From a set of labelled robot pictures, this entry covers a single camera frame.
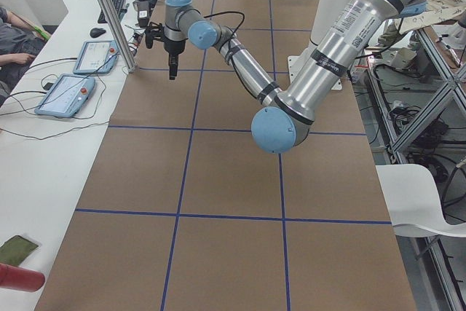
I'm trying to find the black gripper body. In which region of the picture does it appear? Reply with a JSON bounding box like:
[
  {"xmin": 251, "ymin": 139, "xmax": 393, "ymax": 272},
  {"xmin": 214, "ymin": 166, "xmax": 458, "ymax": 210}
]
[{"xmin": 164, "ymin": 38, "xmax": 186, "ymax": 57}]

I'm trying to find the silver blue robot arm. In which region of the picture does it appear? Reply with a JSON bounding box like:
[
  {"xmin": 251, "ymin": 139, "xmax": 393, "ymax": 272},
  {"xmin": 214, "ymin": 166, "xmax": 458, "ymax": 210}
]
[{"xmin": 164, "ymin": 0, "xmax": 426, "ymax": 154}]

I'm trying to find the black keyboard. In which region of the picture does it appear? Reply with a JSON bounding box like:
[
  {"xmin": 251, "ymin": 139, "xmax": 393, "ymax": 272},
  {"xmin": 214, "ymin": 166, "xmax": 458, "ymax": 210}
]
[{"xmin": 111, "ymin": 0, "xmax": 128, "ymax": 20}]

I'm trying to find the upper teach pendant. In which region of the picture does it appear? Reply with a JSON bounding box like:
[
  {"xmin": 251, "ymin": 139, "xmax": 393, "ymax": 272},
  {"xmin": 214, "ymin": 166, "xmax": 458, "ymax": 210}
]
[{"xmin": 73, "ymin": 40, "xmax": 119, "ymax": 75}]

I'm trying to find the teach pendant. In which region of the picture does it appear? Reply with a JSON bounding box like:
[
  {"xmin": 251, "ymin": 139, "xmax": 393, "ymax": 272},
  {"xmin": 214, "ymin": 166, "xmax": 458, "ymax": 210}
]
[
  {"xmin": 34, "ymin": 74, "xmax": 95, "ymax": 118},
  {"xmin": 73, "ymin": 40, "xmax": 119, "ymax": 75}
]

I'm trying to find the black computer mouse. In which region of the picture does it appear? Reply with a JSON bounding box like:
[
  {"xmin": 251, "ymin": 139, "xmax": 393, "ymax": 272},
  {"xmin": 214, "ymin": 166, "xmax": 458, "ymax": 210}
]
[{"xmin": 90, "ymin": 28, "xmax": 106, "ymax": 39}]

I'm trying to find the lower teach pendant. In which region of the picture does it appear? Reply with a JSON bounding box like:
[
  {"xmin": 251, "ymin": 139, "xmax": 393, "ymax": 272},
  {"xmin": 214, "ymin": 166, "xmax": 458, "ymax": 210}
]
[{"xmin": 34, "ymin": 74, "xmax": 95, "ymax": 118}]

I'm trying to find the seated person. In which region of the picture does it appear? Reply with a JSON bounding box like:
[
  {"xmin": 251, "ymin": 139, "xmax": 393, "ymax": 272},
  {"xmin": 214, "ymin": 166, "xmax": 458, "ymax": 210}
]
[{"xmin": 1, "ymin": 7, "xmax": 46, "ymax": 105}]

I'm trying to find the green bean bag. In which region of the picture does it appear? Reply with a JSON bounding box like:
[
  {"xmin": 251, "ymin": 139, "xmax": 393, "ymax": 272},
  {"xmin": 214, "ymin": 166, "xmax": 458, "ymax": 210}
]
[{"xmin": 1, "ymin": 235, "xmax": 39, "ymax": 267}]

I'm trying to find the red bottle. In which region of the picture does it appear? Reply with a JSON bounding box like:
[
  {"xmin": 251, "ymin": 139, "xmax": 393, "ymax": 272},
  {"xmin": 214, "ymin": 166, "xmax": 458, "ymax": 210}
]
[{"xmin": 1, "ymin": 264, "xmax": 45, "ymax": 292}]

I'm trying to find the green patterned cloth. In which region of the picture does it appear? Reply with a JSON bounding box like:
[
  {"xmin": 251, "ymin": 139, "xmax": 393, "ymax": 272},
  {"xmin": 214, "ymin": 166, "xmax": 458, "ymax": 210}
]
[{"xmin": 399, "ymin": 0, "xmax": 465, "ymax": 34}]

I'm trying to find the white chair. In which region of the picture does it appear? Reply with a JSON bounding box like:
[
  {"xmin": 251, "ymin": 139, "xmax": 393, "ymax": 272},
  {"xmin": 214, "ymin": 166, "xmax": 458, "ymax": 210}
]
[{"xmin": 376, "ymin": 164, "xmax": 465, "ymax": 238}]

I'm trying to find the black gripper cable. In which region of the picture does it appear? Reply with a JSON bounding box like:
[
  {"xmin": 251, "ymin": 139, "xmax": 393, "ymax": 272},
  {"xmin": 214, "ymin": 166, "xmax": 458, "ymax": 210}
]
[{"xmin": 202, "ymin": 11, "xmax": 245, "ymax": 64}]

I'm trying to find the aluminium frame post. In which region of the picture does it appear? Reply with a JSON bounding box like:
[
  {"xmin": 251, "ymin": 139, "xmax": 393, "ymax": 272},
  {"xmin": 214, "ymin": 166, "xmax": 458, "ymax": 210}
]
[{"xmin": 98, "ymin": 0, "xmax": 136, "ymax": 73}]

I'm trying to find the white pedestal column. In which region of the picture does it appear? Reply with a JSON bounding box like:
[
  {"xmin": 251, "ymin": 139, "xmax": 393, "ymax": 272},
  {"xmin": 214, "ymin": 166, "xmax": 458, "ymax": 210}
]
[{"xmin": 288, "ymin": 0, "xmax": 349, "ymax": 82}]

